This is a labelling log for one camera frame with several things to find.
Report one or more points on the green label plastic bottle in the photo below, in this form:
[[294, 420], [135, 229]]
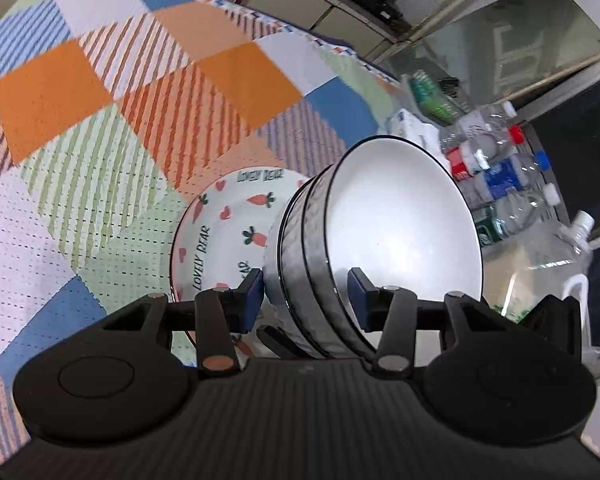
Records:
[[515, 215]]

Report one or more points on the blue cap plastic bottle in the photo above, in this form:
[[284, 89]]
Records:
[[510, 180]]

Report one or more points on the white tissue box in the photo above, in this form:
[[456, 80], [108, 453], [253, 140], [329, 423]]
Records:
[[410, 125]]

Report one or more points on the patchwork tablecloth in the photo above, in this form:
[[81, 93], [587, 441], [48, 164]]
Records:
[[55, 90]]

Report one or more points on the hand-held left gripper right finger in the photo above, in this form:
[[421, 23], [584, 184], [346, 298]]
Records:
[[362, 300]]

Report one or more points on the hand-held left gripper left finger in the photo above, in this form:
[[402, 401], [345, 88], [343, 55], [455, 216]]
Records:
[[252, 300]]

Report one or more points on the white kitchen cabinet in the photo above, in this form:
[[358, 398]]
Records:
[[320, 7]]

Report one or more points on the red cap plastic bottle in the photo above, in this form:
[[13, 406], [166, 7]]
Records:
[[480, 157]]

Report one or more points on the clear container with green contents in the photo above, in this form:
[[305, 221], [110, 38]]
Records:
[[432, 95]]

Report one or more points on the rabbit and carrot print plate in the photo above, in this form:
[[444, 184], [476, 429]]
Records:
[[215, 230]]

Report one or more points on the large clear plastic jug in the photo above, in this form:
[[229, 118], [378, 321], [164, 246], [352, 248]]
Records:
[[540, 270]]

